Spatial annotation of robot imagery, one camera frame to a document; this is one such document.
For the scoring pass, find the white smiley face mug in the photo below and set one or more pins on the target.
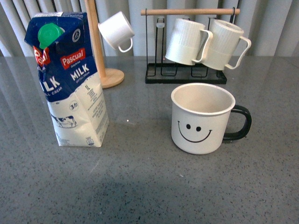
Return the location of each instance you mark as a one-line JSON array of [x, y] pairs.
[[200, 114]]

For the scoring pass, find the blue white milk carton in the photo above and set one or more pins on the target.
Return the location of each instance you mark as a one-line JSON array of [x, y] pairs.
[[68, 77]]

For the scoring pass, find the small white hanging cup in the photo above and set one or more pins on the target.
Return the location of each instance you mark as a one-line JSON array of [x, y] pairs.
[[116, 30]]

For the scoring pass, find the wooden mug tree stand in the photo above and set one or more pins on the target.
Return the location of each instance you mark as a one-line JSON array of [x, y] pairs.
[[109, 77]]

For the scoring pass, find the white ribbed mug left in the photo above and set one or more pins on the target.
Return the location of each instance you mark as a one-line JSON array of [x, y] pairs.
[[189, 42]]

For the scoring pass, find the white ribbed mug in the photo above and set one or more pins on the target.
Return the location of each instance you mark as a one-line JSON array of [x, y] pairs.
[[226, 37], [189, 42]]

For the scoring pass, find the white ribbed mug right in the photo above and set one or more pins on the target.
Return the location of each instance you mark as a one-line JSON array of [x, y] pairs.
[[226, 37]]

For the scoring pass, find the white pleated curtain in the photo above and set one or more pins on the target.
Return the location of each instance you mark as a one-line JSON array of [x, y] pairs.
[[271, 25]]

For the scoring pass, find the black wire mug rack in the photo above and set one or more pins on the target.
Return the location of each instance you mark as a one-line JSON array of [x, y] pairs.
[[162, 72]]

